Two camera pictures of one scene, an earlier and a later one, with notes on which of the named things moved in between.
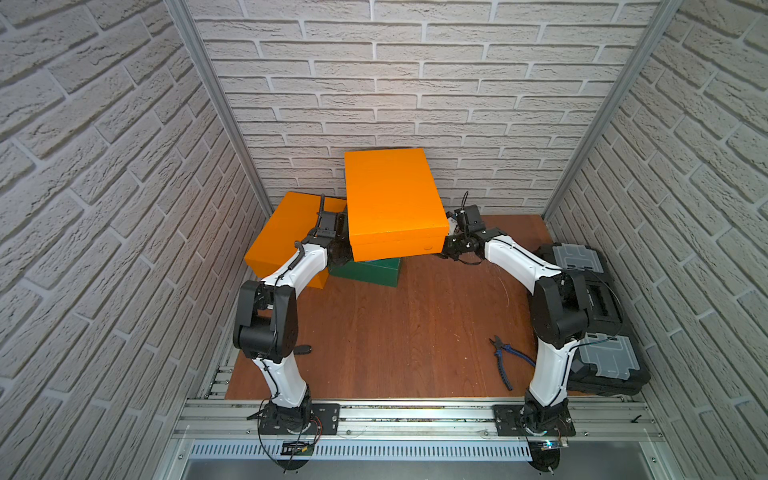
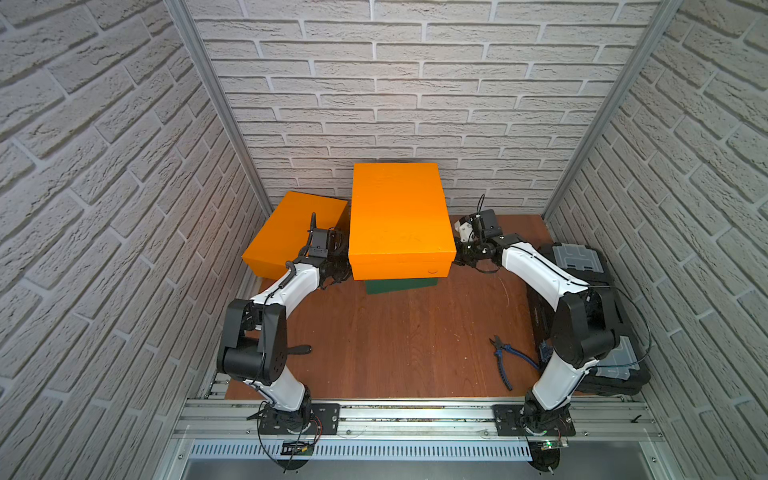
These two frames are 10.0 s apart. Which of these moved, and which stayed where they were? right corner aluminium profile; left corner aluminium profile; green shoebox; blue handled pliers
Moved: green shoebox
Stayed: blue handled pliers; right corner aluminium profile; left corner aluminium profile
